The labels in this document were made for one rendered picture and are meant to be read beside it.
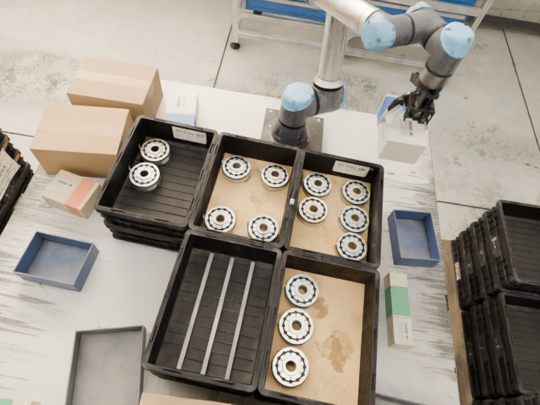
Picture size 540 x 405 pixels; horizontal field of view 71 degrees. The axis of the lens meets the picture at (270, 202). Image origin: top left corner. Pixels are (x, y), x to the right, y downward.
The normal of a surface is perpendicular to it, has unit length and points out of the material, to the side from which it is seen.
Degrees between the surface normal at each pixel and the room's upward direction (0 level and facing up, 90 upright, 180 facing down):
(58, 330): 0
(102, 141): 0
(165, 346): 0
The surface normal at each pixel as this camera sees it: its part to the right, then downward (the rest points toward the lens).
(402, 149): -0.13, 0.85
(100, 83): 0.09, -0.51
